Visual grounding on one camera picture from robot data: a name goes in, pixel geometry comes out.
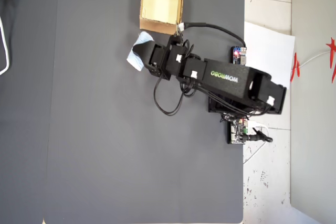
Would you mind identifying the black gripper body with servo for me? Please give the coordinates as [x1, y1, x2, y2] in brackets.
[143, 35, 188, 81]

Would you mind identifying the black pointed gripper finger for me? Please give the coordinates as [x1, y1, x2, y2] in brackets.
[132, 40, 156, 63]

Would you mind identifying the white cloth-wrapped block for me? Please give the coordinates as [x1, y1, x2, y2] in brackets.
[127, 31, 154, 72]

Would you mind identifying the open cardboard box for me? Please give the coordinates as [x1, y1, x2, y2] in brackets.
[139, 0, 186, 36]

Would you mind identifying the blue circuit board with USB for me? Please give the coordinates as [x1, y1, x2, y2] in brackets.
[230, 46, 248, 66]

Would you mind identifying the green white controller board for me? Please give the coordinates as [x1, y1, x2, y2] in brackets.
[230, 118, 250, 145]

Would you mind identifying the white paper sheet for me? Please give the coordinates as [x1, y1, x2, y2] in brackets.
[244, 21, 296, 90]

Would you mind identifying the large dark grey mat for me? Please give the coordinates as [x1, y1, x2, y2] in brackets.
[43, 0, 246, 224]

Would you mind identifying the white curved rim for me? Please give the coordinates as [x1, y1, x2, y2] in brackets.
[0, 16, 12, 76]

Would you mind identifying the small wrist camera board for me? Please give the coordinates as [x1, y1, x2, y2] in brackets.
[173, 21, 185, 39]

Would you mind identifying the black braided camera cable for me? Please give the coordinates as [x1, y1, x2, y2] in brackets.
[178, 21, 248, 51]

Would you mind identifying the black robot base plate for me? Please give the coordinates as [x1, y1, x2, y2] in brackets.
[226, 46, 249, 145]

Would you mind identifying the white USB cable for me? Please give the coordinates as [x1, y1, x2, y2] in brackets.
[243, 120, 270, 166]

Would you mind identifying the black power plug cable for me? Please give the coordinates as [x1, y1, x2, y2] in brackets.
[245, 127, 274, 144]

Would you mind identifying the thin white cable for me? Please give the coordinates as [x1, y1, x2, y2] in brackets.
[299, 51, 330, 69]

